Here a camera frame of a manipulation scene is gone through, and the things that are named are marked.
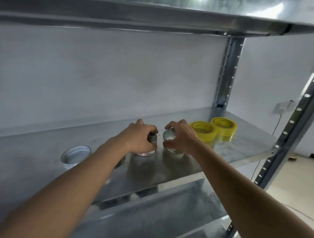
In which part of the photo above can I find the person's right hand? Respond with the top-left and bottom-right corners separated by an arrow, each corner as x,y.
163,119 -> 204,156

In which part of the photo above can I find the person's left hand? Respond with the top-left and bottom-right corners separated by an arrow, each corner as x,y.
115,119 -> 159,155

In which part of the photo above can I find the yellow tape roll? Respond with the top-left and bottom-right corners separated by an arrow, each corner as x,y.
210,117 -> 238,137
189,121 -> 217,143

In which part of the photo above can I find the person's left forearm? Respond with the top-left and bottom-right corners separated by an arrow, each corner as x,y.
0,138 -> 131,238

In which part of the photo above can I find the person's right forearm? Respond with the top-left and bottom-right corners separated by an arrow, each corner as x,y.
194,144 -> 314,238

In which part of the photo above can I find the galvanized metal shelving rack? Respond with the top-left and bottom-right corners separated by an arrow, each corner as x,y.
0,0 -> 314,238

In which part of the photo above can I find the thin black cable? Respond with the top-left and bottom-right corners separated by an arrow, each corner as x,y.
251,113 -> 282,181

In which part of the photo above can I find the white wall fixture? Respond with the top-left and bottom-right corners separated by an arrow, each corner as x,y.
273,100 -> 296,114

